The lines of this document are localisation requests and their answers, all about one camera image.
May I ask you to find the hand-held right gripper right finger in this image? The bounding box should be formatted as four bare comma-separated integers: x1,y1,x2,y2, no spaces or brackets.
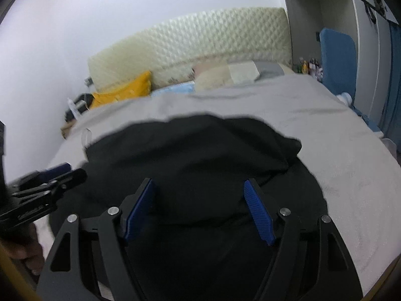
244,178,364,301

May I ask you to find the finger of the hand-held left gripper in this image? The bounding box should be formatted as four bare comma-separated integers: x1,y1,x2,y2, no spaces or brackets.
47,168,87,192
9,162,71,190

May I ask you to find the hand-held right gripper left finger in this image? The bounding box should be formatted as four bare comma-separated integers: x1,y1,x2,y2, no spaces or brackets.
36,178,157,301

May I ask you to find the black puffer jacket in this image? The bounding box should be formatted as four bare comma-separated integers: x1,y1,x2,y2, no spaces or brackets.
48,114,329,301

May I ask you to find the person's left hand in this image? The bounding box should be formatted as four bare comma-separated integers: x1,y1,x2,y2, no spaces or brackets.
8,224,45,273

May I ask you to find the wooden nightstand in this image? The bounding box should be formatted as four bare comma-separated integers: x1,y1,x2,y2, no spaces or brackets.
60,119,77,139

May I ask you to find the white bottle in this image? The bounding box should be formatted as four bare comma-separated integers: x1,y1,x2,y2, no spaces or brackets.
67,99,81,120

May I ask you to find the black bag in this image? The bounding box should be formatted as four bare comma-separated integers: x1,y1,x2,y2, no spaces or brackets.
64,92,94,121

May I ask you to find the yellow pillow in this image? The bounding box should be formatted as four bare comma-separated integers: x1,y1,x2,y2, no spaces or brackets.
89,70,153,109

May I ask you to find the bed with grey sheet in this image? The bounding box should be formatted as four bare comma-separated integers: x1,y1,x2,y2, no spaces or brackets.
34,75,401,301

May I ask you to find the light blue bed sheet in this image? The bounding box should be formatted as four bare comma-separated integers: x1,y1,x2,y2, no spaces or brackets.
150,81,196,98

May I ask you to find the cream folded towel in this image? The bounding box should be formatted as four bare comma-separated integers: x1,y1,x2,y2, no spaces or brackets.
227,62,260,84

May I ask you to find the beige pillow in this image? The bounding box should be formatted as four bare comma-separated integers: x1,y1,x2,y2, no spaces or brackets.
191,63,234,91

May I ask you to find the grey pillow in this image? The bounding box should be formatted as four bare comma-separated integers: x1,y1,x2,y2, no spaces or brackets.
255,61,295,78

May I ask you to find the clear plastic container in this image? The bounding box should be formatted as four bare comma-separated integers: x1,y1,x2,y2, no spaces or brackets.
380,138,397,155

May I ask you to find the blue padded board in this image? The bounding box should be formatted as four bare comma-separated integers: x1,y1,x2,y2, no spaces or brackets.
319,28,358,105

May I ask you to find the cream quilted headboard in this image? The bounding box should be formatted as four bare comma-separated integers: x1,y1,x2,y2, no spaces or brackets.
87,6,292,91

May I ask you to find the blue curtain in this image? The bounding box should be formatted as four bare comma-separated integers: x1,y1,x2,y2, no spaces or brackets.
377,22,401,139

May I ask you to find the grey wardrobe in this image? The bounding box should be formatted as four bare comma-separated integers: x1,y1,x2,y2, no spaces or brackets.
282,0,401,126

